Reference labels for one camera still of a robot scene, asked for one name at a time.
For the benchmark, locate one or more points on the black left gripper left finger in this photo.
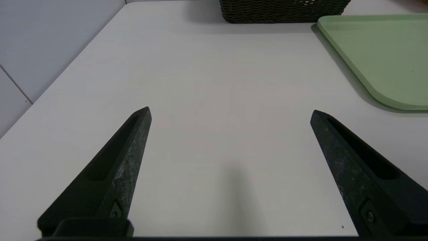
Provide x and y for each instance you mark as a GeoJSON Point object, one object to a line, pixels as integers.
{"type": "Point", "coordinates": [110, 187]}

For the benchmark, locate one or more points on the light green plastic tray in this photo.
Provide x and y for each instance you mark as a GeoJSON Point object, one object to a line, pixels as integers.
{"type": "Point", "coordinates": [388, 57]}

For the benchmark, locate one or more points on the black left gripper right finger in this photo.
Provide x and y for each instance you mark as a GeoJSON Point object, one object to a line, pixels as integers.
{"type": "Point", "coordinates": [371, 187]}

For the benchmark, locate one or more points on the dark brown wicker basket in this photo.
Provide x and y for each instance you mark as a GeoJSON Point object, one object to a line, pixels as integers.
{"type": "Point", "coordinates": [284, 10]}

